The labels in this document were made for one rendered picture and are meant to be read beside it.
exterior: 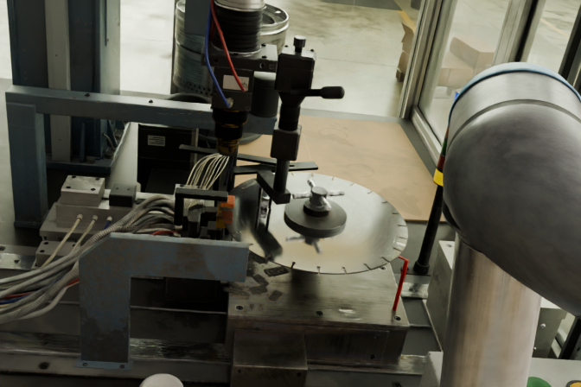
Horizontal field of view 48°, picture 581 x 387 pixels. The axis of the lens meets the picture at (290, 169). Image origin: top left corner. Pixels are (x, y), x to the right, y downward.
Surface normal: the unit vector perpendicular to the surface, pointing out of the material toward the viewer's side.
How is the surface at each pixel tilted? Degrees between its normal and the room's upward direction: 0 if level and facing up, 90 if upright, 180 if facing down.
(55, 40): 90
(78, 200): 90
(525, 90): 13
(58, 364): 0
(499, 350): 89
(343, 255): 0
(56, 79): 90
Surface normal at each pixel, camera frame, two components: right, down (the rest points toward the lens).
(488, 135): -0.57, -0.59
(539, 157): -0.29, -0.50
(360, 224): 0.13, -0.88
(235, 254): 0.05, 0.47
